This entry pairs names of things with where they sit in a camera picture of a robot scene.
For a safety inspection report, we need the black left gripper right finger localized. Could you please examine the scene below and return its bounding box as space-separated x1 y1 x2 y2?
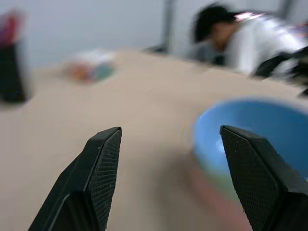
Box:
219 125 308 231

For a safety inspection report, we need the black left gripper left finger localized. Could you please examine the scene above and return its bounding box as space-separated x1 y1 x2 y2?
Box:
28 126 123 231

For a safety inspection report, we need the blue bowl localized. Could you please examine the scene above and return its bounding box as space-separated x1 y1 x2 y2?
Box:
193 97 308 183

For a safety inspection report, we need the black box with red top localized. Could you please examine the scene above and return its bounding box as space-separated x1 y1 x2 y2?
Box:
0 9 29 103

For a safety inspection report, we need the person in white shirt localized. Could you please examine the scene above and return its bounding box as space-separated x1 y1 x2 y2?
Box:
186 6 308 77

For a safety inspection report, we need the clear bag of colourful items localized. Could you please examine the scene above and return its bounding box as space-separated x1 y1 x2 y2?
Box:
61 49 117 82

